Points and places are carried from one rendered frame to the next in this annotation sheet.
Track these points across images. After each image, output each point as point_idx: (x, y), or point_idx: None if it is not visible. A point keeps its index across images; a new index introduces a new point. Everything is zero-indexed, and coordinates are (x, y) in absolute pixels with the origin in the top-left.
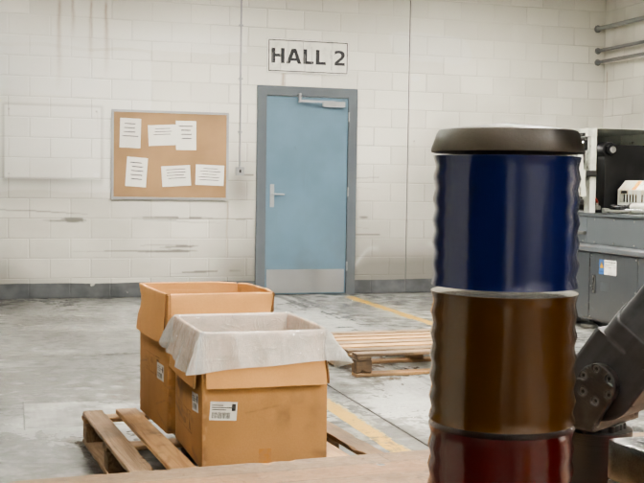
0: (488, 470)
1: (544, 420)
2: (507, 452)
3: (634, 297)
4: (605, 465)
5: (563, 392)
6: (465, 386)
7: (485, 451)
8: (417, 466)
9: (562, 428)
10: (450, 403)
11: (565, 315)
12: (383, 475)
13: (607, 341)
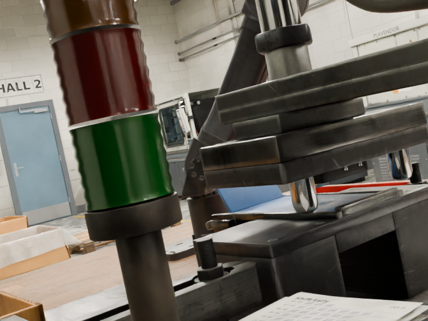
0: (89, 52)
1: (117, 16)
2: (98, 38)
3: (209, 115)
4: (215, 212)
5: (125, 0)
6: (62, 4)
7: (85, 41)
8: (116, 250)
9: (130, 23)
10: (57, 20)
11: None
12: (97, 259)
13: (200, 143)
